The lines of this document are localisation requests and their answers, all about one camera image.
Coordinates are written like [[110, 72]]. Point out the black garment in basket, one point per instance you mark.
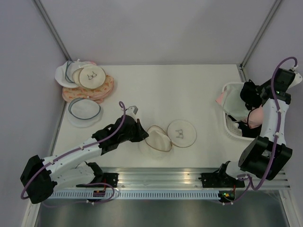
[[249, 132]]

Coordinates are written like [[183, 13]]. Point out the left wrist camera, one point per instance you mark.
[[132, 110]]

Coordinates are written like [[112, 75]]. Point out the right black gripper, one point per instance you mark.
[[258, 89]]

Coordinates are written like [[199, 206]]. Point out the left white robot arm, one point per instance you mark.
[[41, 177]]

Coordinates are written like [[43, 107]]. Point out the white slotted cable duct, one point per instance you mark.
[[137, 194]]

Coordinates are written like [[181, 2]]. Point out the aluminium mounting rail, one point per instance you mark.
[[148, 178]]

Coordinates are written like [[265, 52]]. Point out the white plastic laundry basket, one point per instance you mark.
[[230, 124]]

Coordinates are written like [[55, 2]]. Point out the pale green bra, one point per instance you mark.
[[232, 103]]

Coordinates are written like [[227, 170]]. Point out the white bag blue rim rear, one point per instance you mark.
[[63, 74]]

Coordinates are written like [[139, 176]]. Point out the pink bra with black straps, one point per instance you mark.
[[254, 118]]

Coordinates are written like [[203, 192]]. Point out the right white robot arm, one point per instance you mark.
[[267, 154]]

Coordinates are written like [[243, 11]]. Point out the beige bag with bra print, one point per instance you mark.
[[90, 77]]

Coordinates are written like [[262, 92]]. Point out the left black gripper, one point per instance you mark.
[[142, 134]]

